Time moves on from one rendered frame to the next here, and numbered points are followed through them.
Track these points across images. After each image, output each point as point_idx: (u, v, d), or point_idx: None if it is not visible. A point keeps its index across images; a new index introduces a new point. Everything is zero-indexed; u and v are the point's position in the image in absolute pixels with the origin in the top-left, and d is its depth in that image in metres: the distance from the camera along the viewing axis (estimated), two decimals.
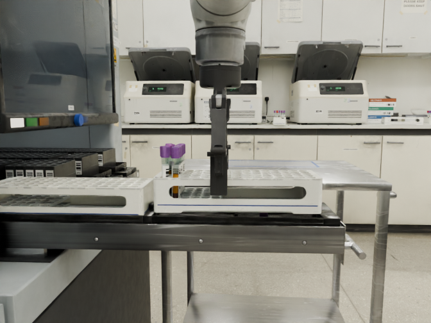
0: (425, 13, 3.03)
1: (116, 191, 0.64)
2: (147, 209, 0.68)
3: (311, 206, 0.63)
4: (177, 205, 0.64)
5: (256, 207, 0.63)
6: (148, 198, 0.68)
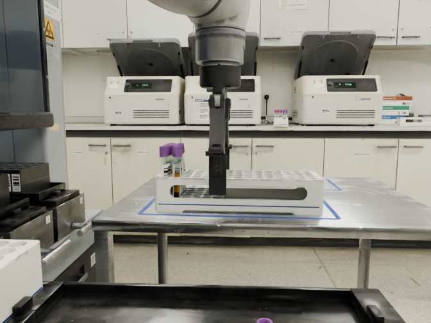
0: None
1: None
2: (9, 316, 0.32)
3: (312, 207, 0.62)
4: (177, 204, 0.64)
5: (256, 208, 0.63)
6: (10, 295, 0.32)
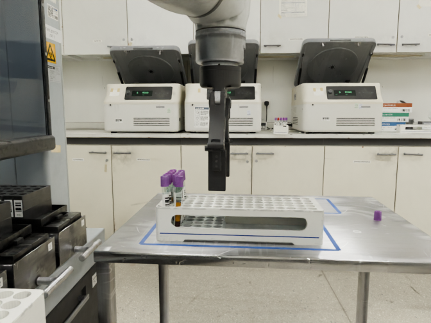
0: None
1: None
2: None
3: (312, 237, 0.63)
4: (179, 234, 0.65)
5: (257, 238, 0.64)
6: None
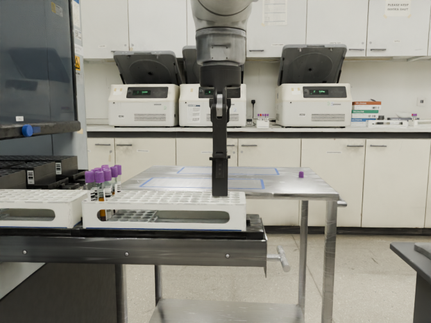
0: (409, 16, 3.04)
1: (45, 204, 0.65)
2: (80, 221, 0.69)
3: (235, 230, 0.64)
4: (104, 228, 0.65)
5: None
6: (80, 211, 0.69)
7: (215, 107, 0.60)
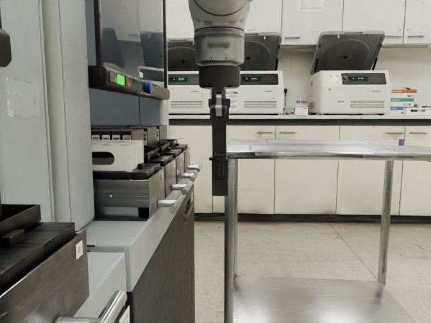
0: None
1: None
2: None
3: (120, 171, 0.64)
4: None
5: None
6: None
7: (214, 107, 0.60)
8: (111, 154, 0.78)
